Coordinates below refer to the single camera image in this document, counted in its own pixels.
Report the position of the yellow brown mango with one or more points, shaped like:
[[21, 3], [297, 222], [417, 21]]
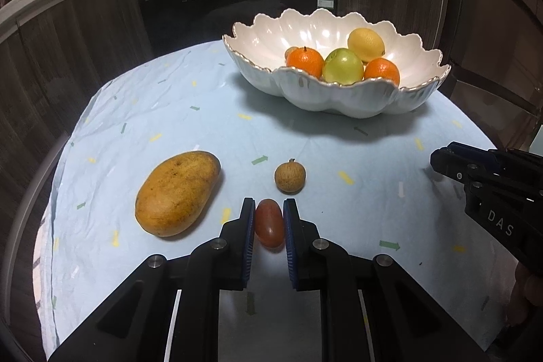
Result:
[[175, 193]]

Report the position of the small mandarin orange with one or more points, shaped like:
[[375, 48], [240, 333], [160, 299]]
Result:
[[307, 60]]

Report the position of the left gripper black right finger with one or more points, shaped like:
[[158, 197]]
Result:
[[319, 265]]

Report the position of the small red grape tomato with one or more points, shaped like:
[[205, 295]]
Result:
[[269, 225]]

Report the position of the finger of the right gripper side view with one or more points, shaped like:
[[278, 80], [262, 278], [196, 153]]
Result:
[[459, 161]]

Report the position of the yellow lemon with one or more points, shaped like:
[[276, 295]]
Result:
[[366, 44]]

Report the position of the brown longan with stem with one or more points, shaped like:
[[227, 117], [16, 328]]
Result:
[[290, 177]]

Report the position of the green apple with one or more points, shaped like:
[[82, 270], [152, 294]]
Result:
[[342, 66]]

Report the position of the light blue patterned tablecloth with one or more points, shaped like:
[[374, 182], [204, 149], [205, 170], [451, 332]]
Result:
[[369, 187]]

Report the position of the large orange mandarin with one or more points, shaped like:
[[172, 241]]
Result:
[[382, 68]]

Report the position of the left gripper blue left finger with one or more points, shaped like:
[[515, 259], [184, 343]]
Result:
[[222, 263]]

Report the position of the brown longan in bowl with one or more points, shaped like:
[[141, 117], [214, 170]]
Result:
[[289, 52]]

